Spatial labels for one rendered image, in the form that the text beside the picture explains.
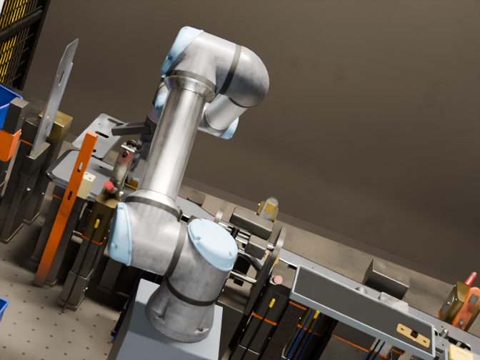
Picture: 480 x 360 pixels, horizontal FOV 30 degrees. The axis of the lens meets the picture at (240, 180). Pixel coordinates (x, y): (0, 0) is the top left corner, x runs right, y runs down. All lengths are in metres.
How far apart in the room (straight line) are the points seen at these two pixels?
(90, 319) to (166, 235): 0.77
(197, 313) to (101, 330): 0.66
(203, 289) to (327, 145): 3.08
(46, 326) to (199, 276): 0.73
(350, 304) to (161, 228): 0.58
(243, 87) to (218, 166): 2.98
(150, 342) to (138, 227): 0.25
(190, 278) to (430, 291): 1.77
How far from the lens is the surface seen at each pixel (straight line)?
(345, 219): 5.09
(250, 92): 1.98
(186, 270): 1.83
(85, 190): 2.42
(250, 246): 2.24
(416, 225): 5.15
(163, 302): 1.91
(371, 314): 2.20
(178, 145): 1.88
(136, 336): 1.89
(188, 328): 1.90
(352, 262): 3.38
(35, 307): 2.51
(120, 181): 2.36
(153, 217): 1.82
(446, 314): 2.76
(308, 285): 2.18
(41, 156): 2.60
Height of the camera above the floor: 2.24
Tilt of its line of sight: 26 degrees down
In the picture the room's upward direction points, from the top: 24 degrees clockwise
